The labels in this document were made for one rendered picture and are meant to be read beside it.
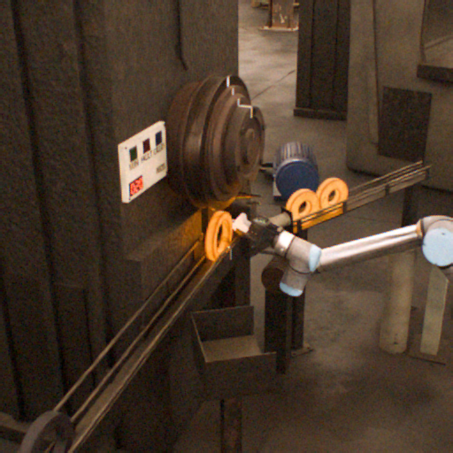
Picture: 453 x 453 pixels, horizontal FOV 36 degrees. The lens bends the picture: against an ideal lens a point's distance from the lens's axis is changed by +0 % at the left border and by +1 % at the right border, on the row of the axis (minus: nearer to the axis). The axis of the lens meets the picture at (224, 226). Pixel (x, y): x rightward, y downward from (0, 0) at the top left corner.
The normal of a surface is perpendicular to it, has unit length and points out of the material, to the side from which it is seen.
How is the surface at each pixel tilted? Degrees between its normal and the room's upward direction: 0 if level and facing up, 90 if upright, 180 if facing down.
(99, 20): 90
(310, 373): 0
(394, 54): 90
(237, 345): 5
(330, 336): 0
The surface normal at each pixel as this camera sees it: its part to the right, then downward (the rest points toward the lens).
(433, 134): -0.60, 0.35
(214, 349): 0.00, -0.87
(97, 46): -0.39, 0.40
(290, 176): -0.05, 0.43
